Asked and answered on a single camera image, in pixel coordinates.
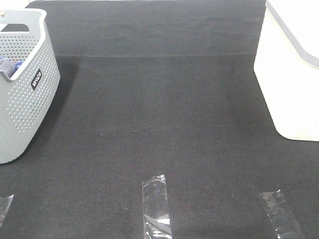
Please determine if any black table mat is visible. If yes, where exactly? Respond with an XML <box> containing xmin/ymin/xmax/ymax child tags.
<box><xmin>0</xmin><ymin>0</ymin><xmax>319</xmax><ymax>239</ymax></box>

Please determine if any grey perforated laundry basket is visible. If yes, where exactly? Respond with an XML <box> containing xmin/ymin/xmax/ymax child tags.
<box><xmin>0</xmin><ymin>8</ymin><xmax>60</xmax><ymax>164</ymax></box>

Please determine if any grey microfibre towel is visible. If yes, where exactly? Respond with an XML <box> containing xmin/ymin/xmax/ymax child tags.
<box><xmin>0</xmin><ymin>58</ymin><xmax>14</xmax><ymax>78</ymax></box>

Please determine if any white plastic storage bin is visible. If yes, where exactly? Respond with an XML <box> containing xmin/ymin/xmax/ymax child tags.
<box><xmin>254</xmin><ymin>0</ymin><xmax>319</xmax><ymax>141</ymax></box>

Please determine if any blue towel in basket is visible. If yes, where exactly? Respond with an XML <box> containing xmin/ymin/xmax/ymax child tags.
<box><xmin>0</xmin><ymin>56</ymin><xmax>24</xmax><ymax>74</ymax></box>

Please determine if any centre clear tape strip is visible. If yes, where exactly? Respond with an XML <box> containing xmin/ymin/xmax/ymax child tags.
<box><xmin>142</xmin><ymin>175</ymin><xmax>172</xmax><ymax>239</ymax></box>

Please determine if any clear tape strip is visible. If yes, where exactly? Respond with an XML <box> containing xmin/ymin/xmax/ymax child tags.
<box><xmin>0</xmin><ymin>195</ymin><xmax>14</xmax><ymax>228</ymax></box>
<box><xmin>259</xmin><ymin>190</ymin><xmax>306</xmax><ymax>239</ymax></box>
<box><xmin>142</xmin><ymin>175</ymin><xmax>172</xmax><ymax>239</ymax></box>

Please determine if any right clear tape strip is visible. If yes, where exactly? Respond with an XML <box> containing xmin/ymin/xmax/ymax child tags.
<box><xmin>259</xmin><ymin>190</ymin><xmax>306</xmax><ymax>239</ymax></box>

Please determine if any left clear tape strip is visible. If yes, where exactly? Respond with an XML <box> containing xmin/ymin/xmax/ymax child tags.
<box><xmin>0</xmin><ymin>195</ymin><xmax>14</xmax><ymax>228</ymax></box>

